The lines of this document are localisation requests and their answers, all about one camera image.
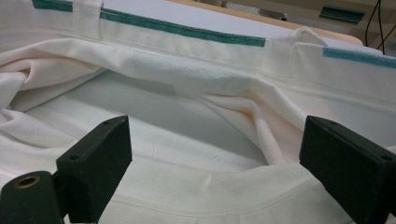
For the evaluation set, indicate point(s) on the dark green drawer label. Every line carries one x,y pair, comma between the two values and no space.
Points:
342,14

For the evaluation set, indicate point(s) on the white canvas tote bag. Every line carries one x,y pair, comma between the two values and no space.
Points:
186,71

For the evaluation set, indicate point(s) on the pale lavender table mat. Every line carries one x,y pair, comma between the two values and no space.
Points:
218,18

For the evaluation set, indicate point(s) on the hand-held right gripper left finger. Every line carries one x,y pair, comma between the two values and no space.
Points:
96,168

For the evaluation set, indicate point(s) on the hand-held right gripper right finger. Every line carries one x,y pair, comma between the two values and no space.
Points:
351,168

